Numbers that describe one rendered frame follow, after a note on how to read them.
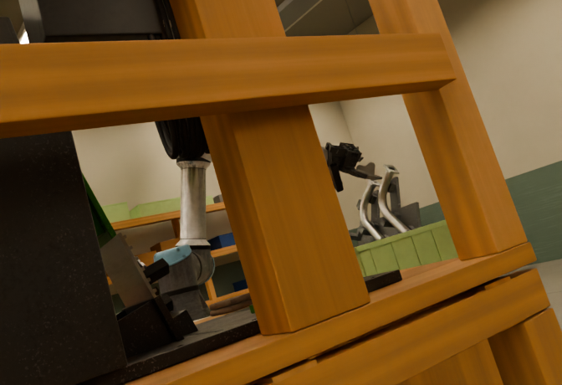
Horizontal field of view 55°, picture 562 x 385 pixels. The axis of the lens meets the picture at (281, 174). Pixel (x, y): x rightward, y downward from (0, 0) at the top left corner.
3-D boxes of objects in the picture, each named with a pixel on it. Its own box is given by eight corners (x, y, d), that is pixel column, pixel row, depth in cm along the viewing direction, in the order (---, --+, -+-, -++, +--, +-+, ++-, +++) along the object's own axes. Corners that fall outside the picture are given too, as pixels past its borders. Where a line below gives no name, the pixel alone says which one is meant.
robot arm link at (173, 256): (152, 295, 162) (144, 251, 164) (172, 292, 175) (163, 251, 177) (189, 285, 159) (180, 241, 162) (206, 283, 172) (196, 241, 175)
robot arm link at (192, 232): (166, 288, 174) (167, 121, 182) (184, 284, 188) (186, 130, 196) (201, 288, 171) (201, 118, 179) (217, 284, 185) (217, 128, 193)
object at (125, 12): (35, 76, 84) (15, -11, 86) (141, 70, 93) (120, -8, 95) (45, 36, 73) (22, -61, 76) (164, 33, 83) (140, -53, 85)
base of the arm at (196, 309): (155, 330, 167) (149, 297, 169) (201, 317, 175) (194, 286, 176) (170, 327, 154) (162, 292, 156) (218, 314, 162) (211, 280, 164)
